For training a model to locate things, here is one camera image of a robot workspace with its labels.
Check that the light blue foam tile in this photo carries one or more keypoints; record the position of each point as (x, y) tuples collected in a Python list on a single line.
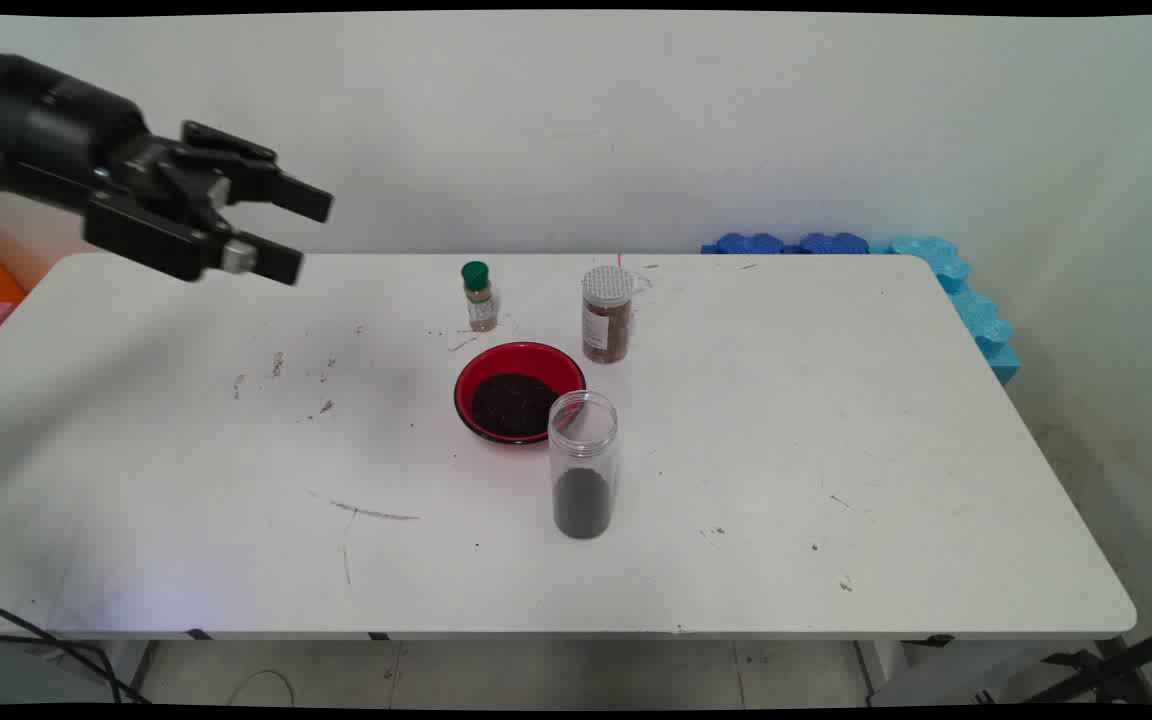
[(976, 315)]

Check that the red bowl with dark grains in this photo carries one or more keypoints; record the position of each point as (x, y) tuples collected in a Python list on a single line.
[(496, 395)]

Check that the clear jar with dark grains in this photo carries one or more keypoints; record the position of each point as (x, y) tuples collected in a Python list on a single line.
[(584, 500)]

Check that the white-lidded brown spice jar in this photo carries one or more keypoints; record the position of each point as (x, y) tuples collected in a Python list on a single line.
[(606, 320)]

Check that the small green-capped spice bottle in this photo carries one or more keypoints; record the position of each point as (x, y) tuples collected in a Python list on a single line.
[(481, 305)]

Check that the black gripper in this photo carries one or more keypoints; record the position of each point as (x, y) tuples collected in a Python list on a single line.
[(46, 125)]

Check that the black stand leg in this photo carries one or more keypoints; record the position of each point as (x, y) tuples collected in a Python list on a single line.
[(1136, 645)]

